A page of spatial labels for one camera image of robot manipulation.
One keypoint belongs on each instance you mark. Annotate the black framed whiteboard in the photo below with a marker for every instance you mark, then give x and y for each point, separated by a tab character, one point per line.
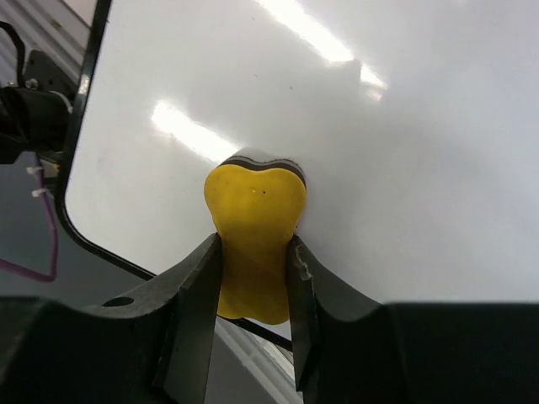
415	123

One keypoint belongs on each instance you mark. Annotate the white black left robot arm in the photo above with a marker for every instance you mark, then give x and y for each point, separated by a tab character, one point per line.
36	109

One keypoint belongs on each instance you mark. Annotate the yellow bone-shaped eraser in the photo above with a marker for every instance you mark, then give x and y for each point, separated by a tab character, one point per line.
256	202

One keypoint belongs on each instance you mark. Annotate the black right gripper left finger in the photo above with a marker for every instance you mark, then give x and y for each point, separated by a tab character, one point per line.
150	345

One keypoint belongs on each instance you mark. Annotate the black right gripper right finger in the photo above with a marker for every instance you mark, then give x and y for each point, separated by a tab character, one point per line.
348	348

